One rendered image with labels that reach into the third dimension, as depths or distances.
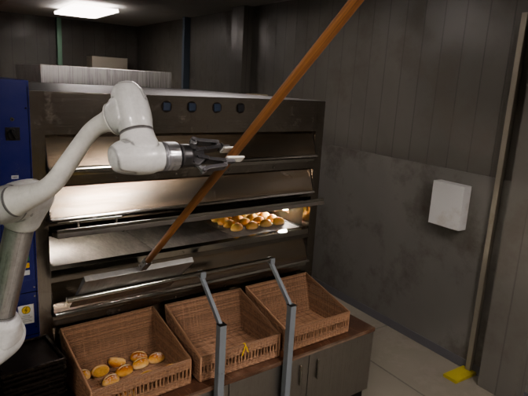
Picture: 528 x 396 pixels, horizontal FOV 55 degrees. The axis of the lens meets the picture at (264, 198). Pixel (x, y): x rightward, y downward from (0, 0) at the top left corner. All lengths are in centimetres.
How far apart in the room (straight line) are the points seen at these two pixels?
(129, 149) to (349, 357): 253
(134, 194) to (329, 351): 161
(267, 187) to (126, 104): 197
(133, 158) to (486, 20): 334
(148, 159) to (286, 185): 208
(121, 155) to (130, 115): 13
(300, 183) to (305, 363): 121
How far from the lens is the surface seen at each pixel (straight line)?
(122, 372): 300
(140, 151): 149
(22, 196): 173
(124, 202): 289
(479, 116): 427
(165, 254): 310
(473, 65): 434
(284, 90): 146
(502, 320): 420
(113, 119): 156
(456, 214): 428
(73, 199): 281
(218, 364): 282
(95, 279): 243
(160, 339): 316
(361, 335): 363
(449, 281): 455
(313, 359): 338
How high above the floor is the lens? 219
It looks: 13 degrees down
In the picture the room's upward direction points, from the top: 3 degrees clockwise
